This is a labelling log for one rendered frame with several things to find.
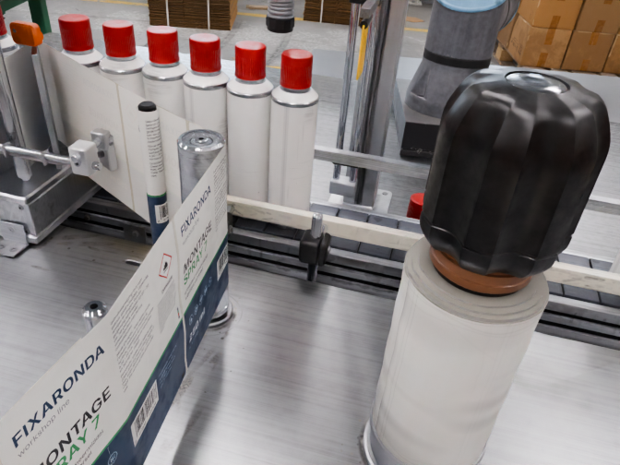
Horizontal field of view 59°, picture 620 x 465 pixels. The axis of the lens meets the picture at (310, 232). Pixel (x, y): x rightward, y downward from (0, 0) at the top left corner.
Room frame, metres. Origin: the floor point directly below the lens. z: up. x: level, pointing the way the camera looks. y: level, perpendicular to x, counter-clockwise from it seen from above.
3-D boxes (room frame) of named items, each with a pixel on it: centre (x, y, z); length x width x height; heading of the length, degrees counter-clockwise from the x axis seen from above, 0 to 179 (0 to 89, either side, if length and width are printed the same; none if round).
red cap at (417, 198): (0.67, -0.15, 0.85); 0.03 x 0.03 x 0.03
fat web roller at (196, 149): (0.39, 0.09, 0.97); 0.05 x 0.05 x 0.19
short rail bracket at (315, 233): (0.48, -0.01, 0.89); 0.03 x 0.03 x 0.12; 78
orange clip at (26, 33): (0.56, 0.31, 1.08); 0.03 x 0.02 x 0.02; 78
